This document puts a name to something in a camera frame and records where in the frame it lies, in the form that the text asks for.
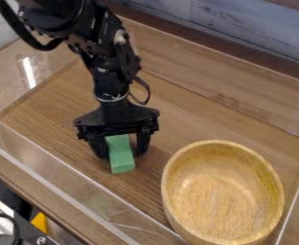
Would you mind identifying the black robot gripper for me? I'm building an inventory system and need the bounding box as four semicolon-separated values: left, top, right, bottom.
75;99;160;159

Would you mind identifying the green rectangular block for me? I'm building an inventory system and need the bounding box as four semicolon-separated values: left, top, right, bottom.
105;135;135;174

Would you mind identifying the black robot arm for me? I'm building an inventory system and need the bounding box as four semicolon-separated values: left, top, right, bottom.
0;0;160;159

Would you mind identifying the brown wooden bowl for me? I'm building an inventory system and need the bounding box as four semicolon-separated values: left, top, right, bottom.
162;140;285;245

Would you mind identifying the yellow black device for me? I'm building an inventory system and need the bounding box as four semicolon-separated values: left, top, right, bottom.
15;212;59;245

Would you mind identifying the black cable lower left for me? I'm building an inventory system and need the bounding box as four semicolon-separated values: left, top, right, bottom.
0;212;21;245

